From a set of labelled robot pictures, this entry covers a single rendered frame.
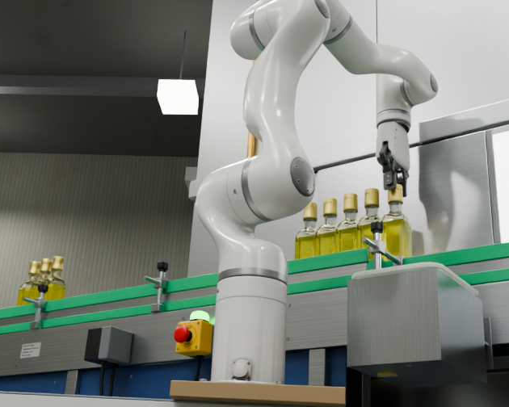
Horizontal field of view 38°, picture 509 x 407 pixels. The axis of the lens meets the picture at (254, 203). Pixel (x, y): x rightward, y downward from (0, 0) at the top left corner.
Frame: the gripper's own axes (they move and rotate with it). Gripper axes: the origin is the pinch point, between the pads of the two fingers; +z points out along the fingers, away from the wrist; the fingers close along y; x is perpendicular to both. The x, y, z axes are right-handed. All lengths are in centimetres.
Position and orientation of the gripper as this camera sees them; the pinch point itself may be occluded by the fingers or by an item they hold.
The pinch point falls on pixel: (394, 186)
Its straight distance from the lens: 177.8
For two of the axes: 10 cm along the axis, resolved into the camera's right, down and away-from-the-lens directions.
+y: -5.6, -3.5, -7.5
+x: 8.2, -1.8, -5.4
